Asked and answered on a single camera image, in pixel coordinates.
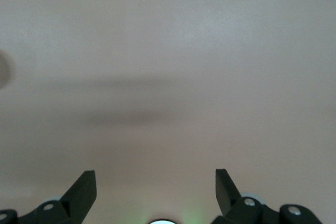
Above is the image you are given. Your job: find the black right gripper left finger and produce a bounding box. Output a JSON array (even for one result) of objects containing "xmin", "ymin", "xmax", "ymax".
[{"xmin": 0, "ymin": 170, "xmax": 97, "ymax": 224}]

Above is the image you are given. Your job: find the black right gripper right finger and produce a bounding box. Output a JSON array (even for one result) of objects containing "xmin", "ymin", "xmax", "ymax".
[{"xmin": 211, "ymin": 168, "xmax": 324, "ymax": 224}]

